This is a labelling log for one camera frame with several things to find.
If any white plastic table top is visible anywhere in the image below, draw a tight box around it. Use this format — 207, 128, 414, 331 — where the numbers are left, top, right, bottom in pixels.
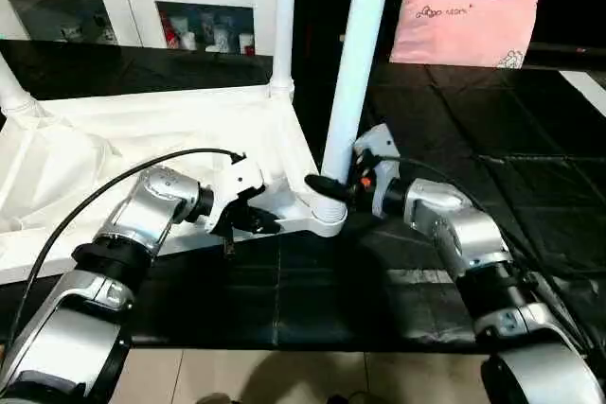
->
0, 82, 349, 284

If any pink pillow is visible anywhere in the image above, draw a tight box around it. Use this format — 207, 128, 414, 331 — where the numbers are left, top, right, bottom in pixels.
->
389, 0, 542, 70

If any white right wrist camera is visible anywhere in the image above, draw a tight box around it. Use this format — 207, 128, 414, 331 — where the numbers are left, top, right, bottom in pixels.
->
353, 123, 404, 218

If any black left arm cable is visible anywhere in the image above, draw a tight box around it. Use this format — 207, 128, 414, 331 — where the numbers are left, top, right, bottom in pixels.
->
0, 148, 247, 341

